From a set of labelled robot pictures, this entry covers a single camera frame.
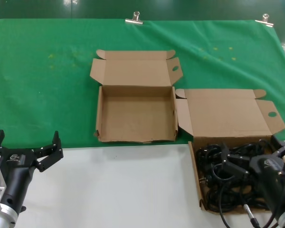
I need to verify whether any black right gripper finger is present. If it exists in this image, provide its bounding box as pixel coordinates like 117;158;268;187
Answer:
272;135;285;164
221;142;251;179

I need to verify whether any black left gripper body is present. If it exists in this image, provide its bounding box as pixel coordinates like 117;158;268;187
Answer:
0;147;38;216

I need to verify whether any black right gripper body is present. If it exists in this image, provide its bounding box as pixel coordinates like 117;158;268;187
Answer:
250;154;285;216

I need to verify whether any open brown cardboard box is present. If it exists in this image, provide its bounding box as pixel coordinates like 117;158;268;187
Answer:
175;88;285;214
89;49;183;144

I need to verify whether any green table cloth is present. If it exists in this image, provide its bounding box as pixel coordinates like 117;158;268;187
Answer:
0;18;285;148

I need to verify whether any silver metal binder clip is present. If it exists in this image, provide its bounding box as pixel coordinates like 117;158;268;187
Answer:
255;13;275;28
124;10;144;25

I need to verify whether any black cable with silver connector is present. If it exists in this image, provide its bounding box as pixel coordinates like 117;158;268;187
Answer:
242;203;261;228

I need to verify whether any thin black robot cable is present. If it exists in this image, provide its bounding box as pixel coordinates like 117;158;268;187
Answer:
220;209;232;227

